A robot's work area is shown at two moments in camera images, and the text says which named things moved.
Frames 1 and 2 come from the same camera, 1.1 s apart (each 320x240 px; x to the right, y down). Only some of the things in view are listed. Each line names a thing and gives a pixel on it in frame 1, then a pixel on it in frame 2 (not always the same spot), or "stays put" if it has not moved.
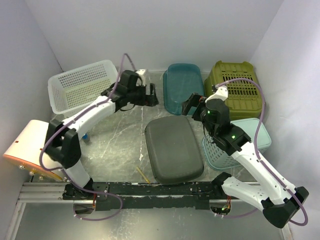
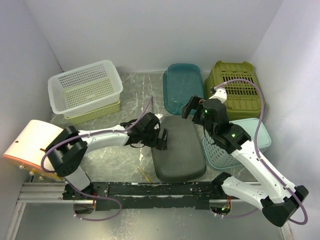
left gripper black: x=148 y=100 to x=161 y=144
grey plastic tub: x=175 y=153 stays put
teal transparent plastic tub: x=180 y=81 stays put
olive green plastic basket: x=244 y=96 stays put
